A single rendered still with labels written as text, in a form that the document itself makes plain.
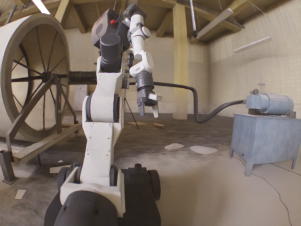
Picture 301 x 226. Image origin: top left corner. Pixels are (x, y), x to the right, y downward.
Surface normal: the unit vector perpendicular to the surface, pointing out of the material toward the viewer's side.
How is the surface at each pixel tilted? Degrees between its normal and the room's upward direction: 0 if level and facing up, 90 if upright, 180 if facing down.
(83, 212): 11
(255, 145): 90
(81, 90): 90
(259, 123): 90
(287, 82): 90
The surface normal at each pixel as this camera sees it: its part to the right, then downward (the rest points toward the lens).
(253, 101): -0.22, 0.05
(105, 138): 0.15, -0.69
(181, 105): 0.21, 0.07
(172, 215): 0.04, -1.00
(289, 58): -0.98, -0.02
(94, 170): 0.12, -0.84
